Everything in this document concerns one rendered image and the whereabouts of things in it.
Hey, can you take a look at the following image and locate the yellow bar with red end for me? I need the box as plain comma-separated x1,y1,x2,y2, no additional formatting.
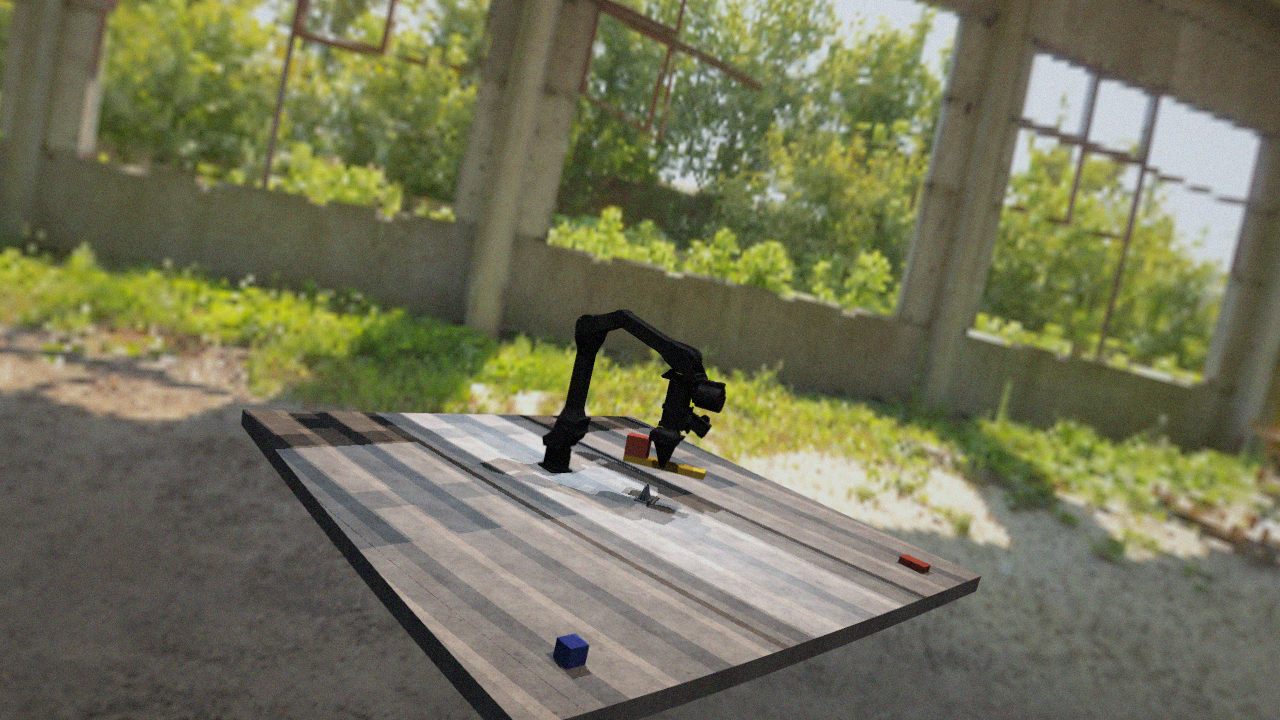
623,433,707,480

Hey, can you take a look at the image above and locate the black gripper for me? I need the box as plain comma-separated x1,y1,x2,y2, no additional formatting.
649,398,690,468

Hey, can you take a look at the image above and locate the red rectangular bar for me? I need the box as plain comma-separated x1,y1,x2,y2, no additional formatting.
899,555,931,574

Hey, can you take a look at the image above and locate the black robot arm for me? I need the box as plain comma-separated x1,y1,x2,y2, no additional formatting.
538,309,726,473

